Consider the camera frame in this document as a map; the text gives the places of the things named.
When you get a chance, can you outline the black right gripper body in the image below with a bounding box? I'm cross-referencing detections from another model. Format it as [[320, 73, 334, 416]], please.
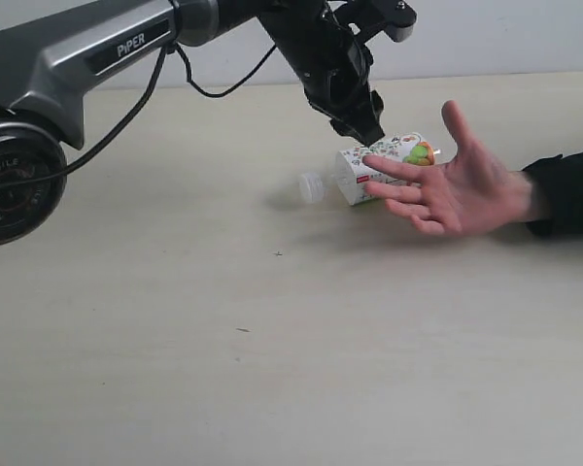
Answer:
[[258, 1, 371, 118]]

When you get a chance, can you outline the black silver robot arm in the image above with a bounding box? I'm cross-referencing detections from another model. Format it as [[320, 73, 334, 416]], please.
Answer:
[[0, 1, 383, 246]]

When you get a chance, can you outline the square bottle floral label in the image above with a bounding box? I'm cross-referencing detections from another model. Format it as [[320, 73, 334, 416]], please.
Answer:
[[298, 130, 443, 209]]

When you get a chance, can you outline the person's open hand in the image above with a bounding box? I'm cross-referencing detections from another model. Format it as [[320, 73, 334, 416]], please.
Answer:
[[363, 100, 550, 237]]

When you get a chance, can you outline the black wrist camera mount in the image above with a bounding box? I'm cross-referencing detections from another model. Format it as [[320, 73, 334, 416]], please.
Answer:
[[335, 0, 417, 44]]

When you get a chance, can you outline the black cable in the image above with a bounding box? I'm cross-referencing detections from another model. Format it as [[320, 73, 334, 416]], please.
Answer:
[[57, 43, 278, 179]]

